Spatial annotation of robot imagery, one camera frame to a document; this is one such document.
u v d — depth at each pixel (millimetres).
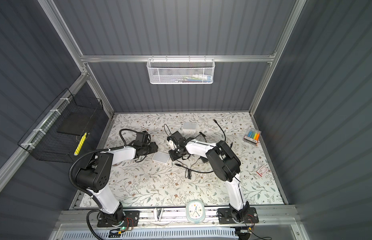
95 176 483
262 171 888
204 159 934
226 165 535
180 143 769
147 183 848
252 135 1051
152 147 892
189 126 1119
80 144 695
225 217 724
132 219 723
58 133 716
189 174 867
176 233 771
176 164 914
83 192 494
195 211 731
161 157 940
